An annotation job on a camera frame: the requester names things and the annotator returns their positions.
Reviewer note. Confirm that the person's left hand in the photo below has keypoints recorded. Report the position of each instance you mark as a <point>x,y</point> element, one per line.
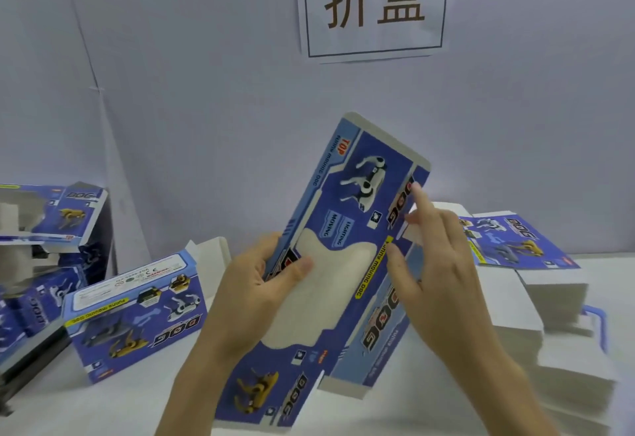
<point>243,302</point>

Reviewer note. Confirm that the person's right hand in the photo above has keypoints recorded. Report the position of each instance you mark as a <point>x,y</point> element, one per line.
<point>446,287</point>

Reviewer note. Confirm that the blue dog-print cardboard box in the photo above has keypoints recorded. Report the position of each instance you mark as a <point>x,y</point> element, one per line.
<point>337,222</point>
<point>129,337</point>

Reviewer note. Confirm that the stack of boxes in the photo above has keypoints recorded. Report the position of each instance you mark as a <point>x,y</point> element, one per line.
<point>556,351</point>

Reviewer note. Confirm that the pile of blue boxes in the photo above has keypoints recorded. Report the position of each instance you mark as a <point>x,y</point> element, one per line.
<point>50,213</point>

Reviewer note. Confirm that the person's right forearm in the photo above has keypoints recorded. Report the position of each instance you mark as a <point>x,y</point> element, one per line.
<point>511,396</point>

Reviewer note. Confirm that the person's left forearm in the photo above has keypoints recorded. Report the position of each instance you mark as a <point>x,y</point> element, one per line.
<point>198,401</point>

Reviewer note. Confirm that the white paper wall sign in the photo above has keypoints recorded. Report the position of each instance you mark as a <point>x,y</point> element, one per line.
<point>375,44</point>

